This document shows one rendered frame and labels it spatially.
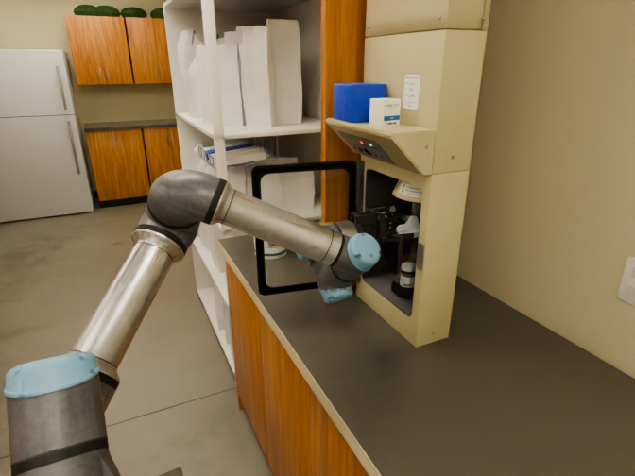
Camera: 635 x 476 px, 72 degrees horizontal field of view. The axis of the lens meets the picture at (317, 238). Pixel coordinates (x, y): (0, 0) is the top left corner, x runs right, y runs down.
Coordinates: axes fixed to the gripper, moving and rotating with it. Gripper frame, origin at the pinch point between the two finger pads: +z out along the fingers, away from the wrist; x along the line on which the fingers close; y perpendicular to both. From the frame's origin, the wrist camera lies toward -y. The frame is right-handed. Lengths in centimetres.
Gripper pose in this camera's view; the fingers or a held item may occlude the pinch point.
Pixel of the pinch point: (415, 226)
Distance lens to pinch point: 124.3
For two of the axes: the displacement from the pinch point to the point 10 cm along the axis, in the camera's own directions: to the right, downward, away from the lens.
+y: -0.5, -9.2, -3.9
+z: 9.0, -2.0, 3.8
